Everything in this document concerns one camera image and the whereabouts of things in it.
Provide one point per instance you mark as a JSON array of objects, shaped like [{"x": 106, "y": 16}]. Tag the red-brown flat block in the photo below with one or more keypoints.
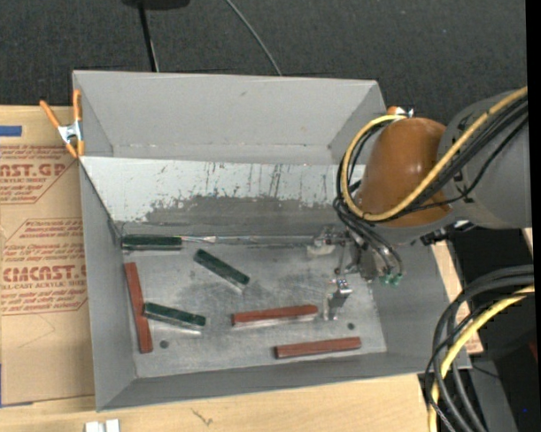
[
  {"x": 317, "y": 347},
  {"x": 274, "y": 314},
  {"x": 138, "y": 308}
]

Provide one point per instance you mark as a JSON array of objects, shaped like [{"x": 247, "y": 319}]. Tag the black cylinder on white bracket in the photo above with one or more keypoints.
[{"x": 436, "y": 237}]

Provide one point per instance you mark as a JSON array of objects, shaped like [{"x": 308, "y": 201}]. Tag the dark green flat block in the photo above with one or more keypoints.
[
  {"x": 220, "y": 266},
  {"x": 174, "y": 315},
  {"x": 152, "y": 242}
]

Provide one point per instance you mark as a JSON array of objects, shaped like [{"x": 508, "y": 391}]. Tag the grey metal bin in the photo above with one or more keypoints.
[{"x": 249, "y": 123}]

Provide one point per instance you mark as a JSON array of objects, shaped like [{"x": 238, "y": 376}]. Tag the brown cardboard board, red print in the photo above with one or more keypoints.
[{"x": 45, "y": 351}]

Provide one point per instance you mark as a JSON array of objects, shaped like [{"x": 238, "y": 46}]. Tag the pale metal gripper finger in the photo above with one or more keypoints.
[
  {"x": 339, "y": 292},
  {"x": 328, "y": 240}
]

